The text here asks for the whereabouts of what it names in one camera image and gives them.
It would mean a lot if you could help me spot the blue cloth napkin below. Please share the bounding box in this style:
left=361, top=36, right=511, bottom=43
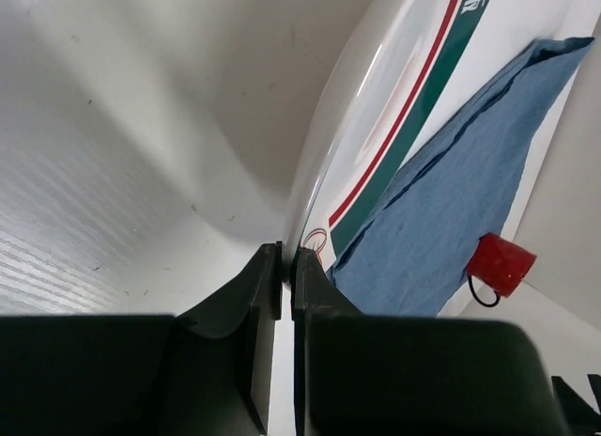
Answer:
left=329, top=37, right=593, bottom=317

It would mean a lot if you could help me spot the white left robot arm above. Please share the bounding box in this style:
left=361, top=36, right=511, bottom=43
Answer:
left=1, top=244, right=600, bottom=435

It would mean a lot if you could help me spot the red mug black handle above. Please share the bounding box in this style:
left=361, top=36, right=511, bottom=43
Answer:
left=465, top=233, right=537, bottom=308

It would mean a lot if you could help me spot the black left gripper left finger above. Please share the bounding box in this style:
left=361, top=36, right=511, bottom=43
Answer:
left=1, top=243, right=282, bottom=435

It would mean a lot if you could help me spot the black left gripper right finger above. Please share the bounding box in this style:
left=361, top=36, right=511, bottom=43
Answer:
left=291, top=249, right=569, bottom=435

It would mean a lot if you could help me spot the white plate green red rim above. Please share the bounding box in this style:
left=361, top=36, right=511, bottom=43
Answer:
left=282, top=0, right=600, bottom=267

